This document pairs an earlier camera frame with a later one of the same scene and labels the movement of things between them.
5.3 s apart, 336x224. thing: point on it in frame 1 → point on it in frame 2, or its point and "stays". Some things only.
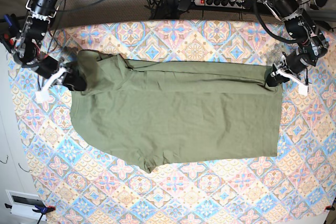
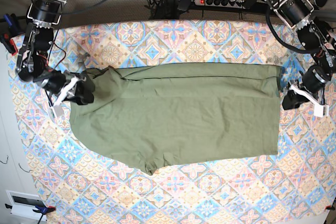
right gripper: (294, 66) → (295, 97)
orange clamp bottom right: (329, 208) stays
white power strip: (220, 2) stays
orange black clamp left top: (9, 29) stays
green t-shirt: (155, 113) stays
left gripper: (49, 67) → (55, 82)
